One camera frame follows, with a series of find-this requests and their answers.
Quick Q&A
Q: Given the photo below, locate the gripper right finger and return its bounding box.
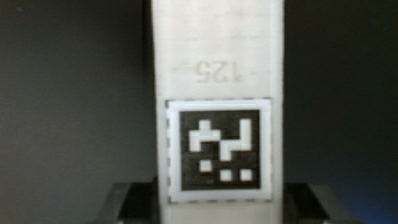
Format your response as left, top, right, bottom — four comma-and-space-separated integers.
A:
282, 183, 355, 224

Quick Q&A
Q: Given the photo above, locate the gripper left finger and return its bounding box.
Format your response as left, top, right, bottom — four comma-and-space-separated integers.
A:
86, 180, 159, 224

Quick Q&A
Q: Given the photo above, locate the white short desk leg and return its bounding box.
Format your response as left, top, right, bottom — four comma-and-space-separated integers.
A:
150, 0, 284, 224

